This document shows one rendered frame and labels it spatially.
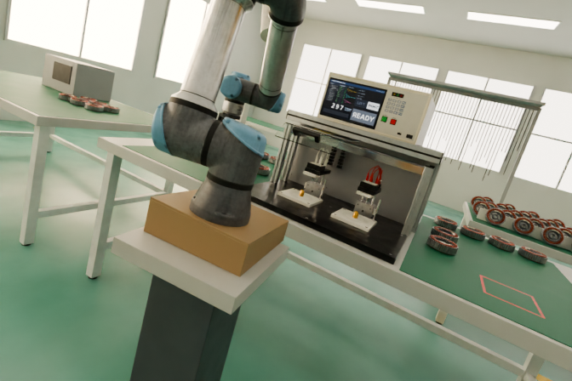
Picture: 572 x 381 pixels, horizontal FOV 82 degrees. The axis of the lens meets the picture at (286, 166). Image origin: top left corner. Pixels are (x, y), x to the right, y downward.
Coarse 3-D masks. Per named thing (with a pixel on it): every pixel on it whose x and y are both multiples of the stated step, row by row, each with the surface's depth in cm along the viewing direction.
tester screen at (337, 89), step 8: (336, 80) 143; (328, 88) 145; (336, 88) 143; (344, 88) 141; (352, 88) 140; (360, 88) 138; (368, 88) 137; (328, 96) 145; (336, 96) 143; (344, 96) 142; (352, 96) 140; (360, 96) 138; (368, 96) 137; (376, 96) 135; (328, 104) 145; (344, 104) 142; (352, 104) 140; (328, 112) 145; (344, 112) 142; (376, 112) 136
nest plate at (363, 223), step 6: (342, 210) 134; (348, 210) 137; (330, 216) 125; (336, 216) 124; (342, 216) 126; (348, 216) 128; (360, 216) 133; (348, 222) 122; (354, 222) 122; (360, 222) 124; (366, 222) 127; (372, 222) 129; (360, 228) 120; (366, 228) 119
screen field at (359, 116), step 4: (352, 112) 140; (356, 112) 140; (360, 112) 139; (364, 112) 138; (368, 112) 137; (352, 116) 140; (356, 116) 140; (360, 116) 139; (364, 116) 138; (368, 116) 137; (372, 116) 137; (352, 120) 140; (356, 120) 140; (360, 120) 139; (364, 120) 138; (368, 120) 137; (372, 120) 137; (368, 124) 138; (372, 124) 137
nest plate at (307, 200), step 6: (282, 192) 135; (288, 192) 138; (294, 192) 141; (288, 198) 133; (294, 198) 132; (300, 198) 134; (306, 198) 137; (312, 198) 140; (318, 198) 142; (306, 204) 129; (312, 204) 132
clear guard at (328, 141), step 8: (280, 128) 127; (288, 128) 127; (304, 128) 125; (312, 128) 137; (280, 136) 124; (288, 136) 124; (296, 136) 123; (304, 136) 123; (320, 136) 122; (328, 136) 121; (336, 136) 129; (304, 144) 120; (312, 144) 120; (320, 144) 119; (328, 144) 119; (336, 144) 118; (328, 152) 116
